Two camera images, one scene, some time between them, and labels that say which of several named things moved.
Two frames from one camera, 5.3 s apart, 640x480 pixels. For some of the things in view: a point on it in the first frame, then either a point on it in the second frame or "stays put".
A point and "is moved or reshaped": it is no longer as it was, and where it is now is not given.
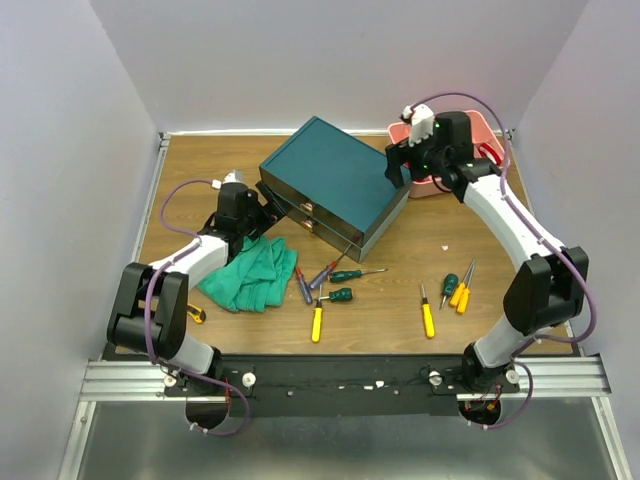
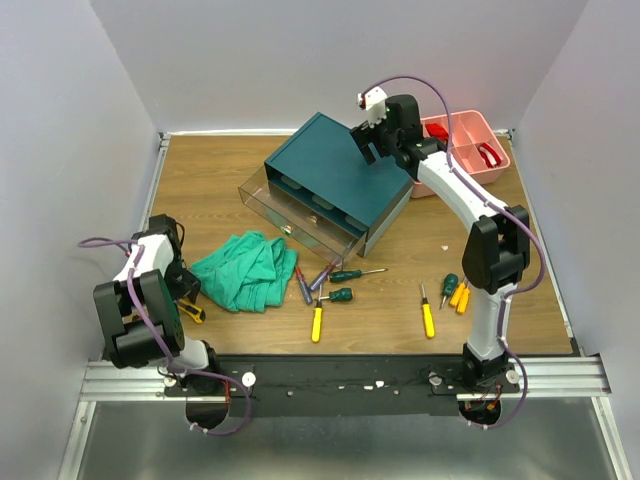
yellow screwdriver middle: (428, 316) stays put
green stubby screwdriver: (341, 294) stays put
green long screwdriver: (342, 276) stays put
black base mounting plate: (339, 386) stays put
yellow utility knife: (198, 314) stays put
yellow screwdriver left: (317, 324) stays put
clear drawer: (318, 215) is moved or reshaped
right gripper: (396, 163) → (368, 135)
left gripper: (269, 216) → (190, 285)
